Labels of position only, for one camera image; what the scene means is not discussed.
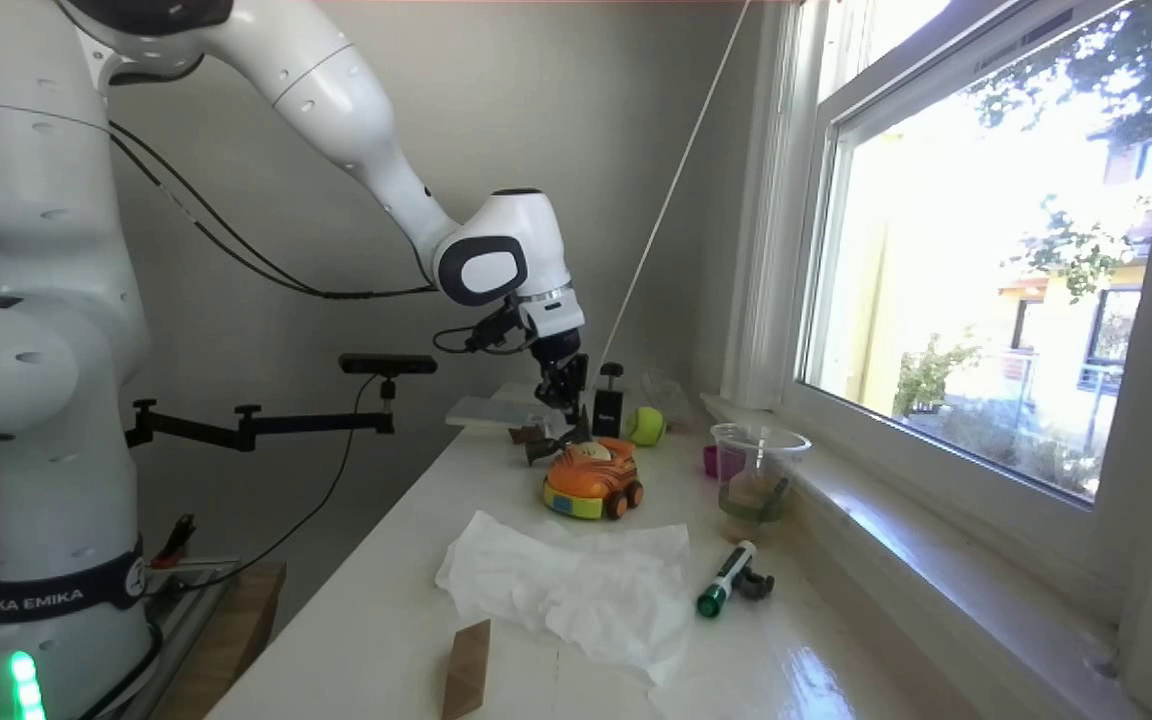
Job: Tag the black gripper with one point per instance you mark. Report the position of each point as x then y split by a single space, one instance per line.
563 361

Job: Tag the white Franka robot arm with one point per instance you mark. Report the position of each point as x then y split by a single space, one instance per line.
43 443

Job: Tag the brown wooden chunk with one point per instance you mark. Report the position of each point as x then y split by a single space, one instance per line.
529 446

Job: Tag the orange toy car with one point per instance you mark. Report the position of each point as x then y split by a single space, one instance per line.
588 481

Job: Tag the yellow-green tennis ball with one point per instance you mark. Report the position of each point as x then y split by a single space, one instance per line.
647 425

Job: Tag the pink plastic cup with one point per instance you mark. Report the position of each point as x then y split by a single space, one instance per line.
720 463

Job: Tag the white paper towel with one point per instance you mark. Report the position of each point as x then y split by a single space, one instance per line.
577 584

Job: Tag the clear plastic cup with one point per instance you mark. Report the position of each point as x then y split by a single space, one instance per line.
762 446

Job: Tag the green white marker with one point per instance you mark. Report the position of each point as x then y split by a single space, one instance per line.
720 581

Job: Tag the black marker cap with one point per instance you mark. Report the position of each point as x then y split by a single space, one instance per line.
752 584

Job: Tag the flat wooden block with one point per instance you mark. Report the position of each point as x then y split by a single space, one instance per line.
465 669

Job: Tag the wooden platform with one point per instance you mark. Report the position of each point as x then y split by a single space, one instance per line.
228 640

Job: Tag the black red clamp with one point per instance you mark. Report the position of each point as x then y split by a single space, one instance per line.
177 541

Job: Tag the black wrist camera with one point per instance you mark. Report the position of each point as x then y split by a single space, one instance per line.
497 330

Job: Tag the black bar camera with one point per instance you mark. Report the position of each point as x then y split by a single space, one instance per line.
390 361

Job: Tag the white window frame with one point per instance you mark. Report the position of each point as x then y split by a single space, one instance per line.
923 532

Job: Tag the aluminium rail frame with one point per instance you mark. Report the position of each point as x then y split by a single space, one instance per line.
182 640

